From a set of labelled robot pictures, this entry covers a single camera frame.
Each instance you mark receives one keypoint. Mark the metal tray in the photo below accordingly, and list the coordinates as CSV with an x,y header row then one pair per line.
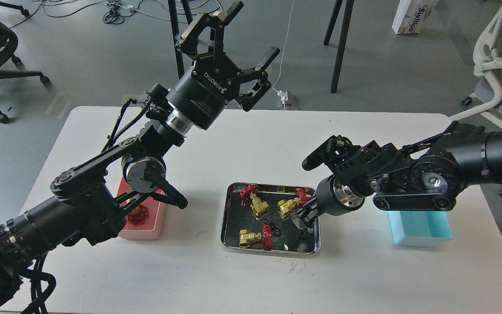
x,y
236,218

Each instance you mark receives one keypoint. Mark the white power adapter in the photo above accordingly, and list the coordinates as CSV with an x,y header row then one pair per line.
x,y
287,100

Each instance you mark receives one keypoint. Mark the black stand legs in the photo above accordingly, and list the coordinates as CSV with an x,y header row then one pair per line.
x,y
347,12
174,21

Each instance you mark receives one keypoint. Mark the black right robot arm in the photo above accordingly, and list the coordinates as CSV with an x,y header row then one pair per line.
x,y
424,176

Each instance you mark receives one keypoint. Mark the brass valve red handle top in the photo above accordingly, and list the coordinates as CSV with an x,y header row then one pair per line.
x,y
251,200

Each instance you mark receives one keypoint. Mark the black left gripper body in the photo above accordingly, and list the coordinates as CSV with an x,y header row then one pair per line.
x,y
202,93

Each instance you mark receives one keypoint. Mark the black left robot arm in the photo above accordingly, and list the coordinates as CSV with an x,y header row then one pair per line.
x,y
92,200

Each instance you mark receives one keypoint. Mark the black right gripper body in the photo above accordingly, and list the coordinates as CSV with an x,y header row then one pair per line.
x,y
336,199

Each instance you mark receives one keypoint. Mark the brass valve red handle bottom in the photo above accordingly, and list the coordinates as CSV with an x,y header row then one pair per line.
x,y
265,238

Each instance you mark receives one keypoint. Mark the white cardboard box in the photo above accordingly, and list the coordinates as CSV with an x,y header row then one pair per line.
x,y
411,15

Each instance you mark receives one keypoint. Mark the blue plastic box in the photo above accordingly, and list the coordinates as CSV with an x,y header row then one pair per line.
x,y
417,228

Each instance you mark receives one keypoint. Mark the black stand legs left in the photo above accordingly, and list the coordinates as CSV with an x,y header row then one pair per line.
x,y
174,21

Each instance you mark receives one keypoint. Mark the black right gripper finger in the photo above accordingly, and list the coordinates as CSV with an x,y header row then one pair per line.
x,y
305,219
306,201

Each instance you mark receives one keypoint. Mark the brass valve red handle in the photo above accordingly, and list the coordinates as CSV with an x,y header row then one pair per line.
x,y
138,216
287,207
251,200
265,238

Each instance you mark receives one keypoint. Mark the pink plastic box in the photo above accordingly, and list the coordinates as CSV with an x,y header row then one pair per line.
x,y
152,229

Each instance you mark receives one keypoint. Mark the black stand legs right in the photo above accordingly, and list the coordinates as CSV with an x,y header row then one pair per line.
x,y
347,12

